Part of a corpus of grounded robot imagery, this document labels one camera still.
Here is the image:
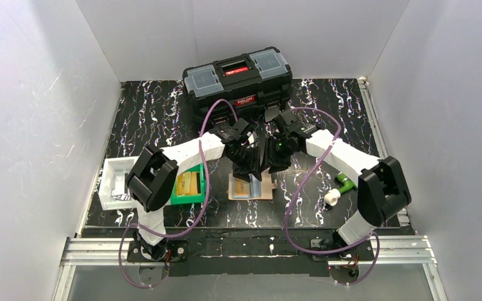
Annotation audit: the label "printed card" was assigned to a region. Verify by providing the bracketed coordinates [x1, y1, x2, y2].
[111, 174, 131, 201]

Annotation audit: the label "yellow cards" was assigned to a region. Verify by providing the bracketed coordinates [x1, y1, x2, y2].
[175, 171, 201, 196]

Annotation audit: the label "black plastic toolbox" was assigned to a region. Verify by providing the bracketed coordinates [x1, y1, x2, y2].
[182, 46, 292, 125]

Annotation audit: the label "white plastic bin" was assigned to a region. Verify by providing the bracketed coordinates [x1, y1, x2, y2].
[98, 156, 138, 211]

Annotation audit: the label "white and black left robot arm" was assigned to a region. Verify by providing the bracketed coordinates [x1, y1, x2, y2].
[126, 119, 262, 261]

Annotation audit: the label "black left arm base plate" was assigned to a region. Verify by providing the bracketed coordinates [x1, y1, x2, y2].
[126, 240, 189, 263]

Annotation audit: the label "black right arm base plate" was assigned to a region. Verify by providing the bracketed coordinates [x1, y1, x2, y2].
[309, 238, 375, 267]

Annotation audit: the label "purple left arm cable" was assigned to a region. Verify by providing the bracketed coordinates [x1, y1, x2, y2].
[118, 98, 240, 290]

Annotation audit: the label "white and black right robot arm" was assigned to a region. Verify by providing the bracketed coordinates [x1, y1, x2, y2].
[266, 108, 412, 256]

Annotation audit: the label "aluminium front rail frame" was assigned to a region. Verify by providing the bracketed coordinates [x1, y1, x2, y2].
[53, 236, 447, 300]

